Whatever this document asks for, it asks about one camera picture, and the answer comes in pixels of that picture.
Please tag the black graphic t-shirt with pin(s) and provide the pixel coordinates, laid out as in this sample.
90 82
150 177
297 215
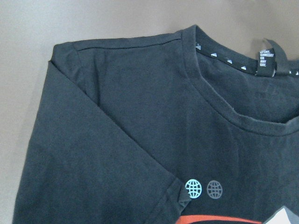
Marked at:
166 129

